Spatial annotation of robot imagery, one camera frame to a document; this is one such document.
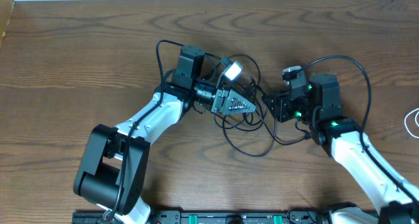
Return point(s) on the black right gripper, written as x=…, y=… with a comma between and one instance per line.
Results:
x=273, y=105

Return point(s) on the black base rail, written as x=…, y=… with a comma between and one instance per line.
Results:
x=229, y=217

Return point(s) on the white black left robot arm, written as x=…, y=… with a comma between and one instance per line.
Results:
x=112, y=170

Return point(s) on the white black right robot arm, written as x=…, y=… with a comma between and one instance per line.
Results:
x=315, y=101

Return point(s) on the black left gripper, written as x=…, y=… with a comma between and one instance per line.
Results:
x=218, y=100

